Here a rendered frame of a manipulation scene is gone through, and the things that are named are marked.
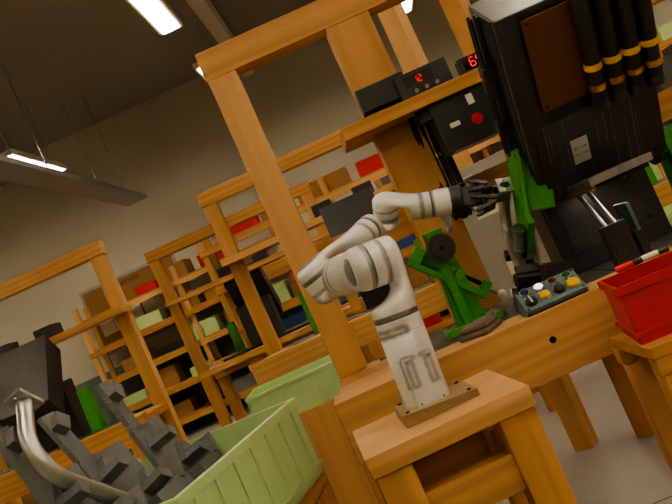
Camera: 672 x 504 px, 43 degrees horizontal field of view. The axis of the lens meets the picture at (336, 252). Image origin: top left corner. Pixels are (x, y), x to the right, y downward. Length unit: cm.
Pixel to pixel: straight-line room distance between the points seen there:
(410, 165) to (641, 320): 104
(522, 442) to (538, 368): 44
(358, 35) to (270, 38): 26
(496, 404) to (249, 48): 147
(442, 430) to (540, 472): 19
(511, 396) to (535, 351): 44
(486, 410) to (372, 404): 46
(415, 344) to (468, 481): 27
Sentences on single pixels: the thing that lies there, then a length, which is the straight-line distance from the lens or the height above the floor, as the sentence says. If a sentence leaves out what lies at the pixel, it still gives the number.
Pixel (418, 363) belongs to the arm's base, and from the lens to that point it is 165.
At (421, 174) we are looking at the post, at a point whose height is 134.
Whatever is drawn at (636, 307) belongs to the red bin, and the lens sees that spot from 176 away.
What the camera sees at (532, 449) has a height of 74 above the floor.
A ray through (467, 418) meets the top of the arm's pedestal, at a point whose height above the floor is 84.
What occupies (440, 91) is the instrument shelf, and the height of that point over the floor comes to 152.
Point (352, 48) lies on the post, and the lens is 263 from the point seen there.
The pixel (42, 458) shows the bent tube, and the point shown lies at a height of 109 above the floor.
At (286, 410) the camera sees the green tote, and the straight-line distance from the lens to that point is 182.
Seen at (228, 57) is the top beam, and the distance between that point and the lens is 265.
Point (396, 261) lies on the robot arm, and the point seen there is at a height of 114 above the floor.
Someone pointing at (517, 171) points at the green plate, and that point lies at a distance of 223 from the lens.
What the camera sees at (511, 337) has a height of 88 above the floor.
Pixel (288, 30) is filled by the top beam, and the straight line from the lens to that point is 265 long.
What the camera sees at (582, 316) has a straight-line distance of 201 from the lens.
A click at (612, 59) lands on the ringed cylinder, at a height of 136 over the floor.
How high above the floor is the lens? 116
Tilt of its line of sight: 1 degrees up
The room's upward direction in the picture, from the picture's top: 24 degrees counter-clockwise
